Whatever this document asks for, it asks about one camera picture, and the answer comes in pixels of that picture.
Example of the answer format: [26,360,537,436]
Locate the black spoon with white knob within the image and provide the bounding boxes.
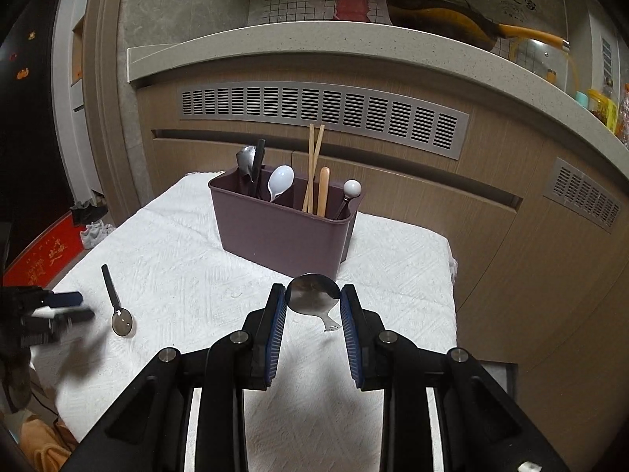
[335,180,363,220]

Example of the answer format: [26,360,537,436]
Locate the purple utensil holder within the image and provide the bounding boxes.
[208,166,355,281]

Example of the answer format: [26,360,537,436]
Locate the wooden utensil handle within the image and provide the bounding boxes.
[317,167,331,218]

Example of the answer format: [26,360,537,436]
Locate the white textured table cloth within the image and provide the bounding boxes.
[29,171,459,472]

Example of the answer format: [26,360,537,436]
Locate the glass pan lid yellow rim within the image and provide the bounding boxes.
[508,34,583,100]

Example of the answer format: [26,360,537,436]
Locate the small grey vent grille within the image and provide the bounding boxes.
[543,157,623,233]

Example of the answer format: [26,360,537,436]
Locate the frying pan with yellow handle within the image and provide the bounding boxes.
[386,0,571,55]

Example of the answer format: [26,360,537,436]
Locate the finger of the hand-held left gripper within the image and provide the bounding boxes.
[30,290,84,308]
[22,307,97,345]

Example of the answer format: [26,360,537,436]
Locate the grey stone countertop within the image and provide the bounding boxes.
[126,20,629,178]

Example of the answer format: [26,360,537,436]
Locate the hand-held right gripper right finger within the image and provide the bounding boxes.
[340,284,571,472]

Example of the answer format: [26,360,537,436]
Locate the dark shoes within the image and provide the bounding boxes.
[70,198,109,225]

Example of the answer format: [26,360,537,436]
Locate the long grey vent grille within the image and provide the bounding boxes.
[177,83,471,161]

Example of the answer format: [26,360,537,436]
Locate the orange cloth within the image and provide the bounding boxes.
[17,415,78,472]

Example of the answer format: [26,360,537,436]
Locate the wooden cabinet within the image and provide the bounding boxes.
[132,79,629,472]

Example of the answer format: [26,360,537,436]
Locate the black door with stickers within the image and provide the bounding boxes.
[0,0,75,276]

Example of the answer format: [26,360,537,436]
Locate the white shoes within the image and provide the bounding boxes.
[80,221,117,250]

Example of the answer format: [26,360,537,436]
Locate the white plastic spoon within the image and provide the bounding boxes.
[267,165,296,202]

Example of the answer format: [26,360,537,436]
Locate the red floor mat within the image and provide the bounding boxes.
[5,209,85,287]

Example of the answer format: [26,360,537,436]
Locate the wooden chopstick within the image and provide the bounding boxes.
[307,124,316,213]
[301,125,326,214]

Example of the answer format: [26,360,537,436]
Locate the yellow plastic container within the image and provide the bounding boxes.
[587,88,618,133]

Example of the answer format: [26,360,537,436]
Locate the metal ladle spoon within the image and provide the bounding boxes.
[235,146,256,181]

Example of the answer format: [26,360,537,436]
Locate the black plastic spoon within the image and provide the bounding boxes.
[101,264,134,338]

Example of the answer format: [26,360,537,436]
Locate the black-handled utensil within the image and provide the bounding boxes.
[246,138,267,198]

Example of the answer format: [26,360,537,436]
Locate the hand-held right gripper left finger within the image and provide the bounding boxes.
[61,282,288,472]

